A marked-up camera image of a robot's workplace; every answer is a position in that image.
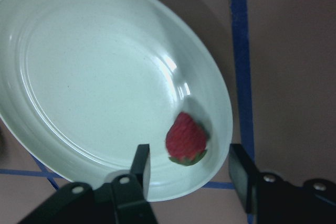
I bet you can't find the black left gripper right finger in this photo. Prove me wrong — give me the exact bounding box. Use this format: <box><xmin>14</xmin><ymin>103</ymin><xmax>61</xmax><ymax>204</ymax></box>
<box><xmin>228</xmin><ymin>144</ymin><xmax>335</xmax><ymax>223</ymax></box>

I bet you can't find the pale green plate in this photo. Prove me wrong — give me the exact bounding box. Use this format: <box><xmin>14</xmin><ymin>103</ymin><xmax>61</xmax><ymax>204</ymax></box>
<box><xmin>1</xmin><ymin>0</ymin><xmax>233</xmax><ymax>201</ymax></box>

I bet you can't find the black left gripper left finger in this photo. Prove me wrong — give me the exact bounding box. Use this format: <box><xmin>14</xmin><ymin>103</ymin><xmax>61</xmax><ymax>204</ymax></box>
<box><xmin>111</xmin><ymin>144</ymin><xmax>158</xmax><ymax>223</ymax></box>

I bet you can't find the red strawberry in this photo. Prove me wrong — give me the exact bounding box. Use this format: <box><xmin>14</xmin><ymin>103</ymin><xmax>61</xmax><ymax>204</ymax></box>
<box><xmin>165</xmin><ymin>112</ymin><xmax>208</xmax><ymax>166</ymax></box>

